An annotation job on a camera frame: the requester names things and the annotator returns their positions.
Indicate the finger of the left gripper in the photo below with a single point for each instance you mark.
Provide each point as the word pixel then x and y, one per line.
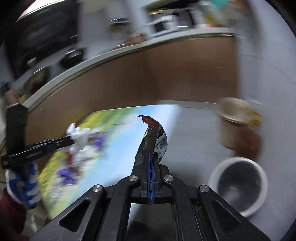
pixel 58 143

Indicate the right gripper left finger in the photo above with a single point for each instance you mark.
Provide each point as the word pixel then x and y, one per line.
pixel 140 170

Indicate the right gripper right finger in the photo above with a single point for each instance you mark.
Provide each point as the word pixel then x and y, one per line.
pixel 159 189

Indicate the white tissue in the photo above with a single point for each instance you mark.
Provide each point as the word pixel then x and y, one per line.
pixel 79 136

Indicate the dark red snack wrapper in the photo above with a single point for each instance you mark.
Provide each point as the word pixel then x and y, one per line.
pixel 155 137

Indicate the white round trash bin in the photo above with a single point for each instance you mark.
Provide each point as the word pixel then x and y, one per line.
pixel 242 183

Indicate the brown kitchen cabinet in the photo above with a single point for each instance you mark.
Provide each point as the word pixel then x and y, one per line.
pixel 193 69

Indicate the blue white gloved left hand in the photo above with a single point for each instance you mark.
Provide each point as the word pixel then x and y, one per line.
pixel 26 192

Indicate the landscape print table cover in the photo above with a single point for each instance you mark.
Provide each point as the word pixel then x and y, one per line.
pixel 109 156

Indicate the tan bucket with lid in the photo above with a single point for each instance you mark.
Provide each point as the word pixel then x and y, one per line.
pixel 239 127

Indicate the black stove top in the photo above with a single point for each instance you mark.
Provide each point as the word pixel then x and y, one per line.
pixel 40 34

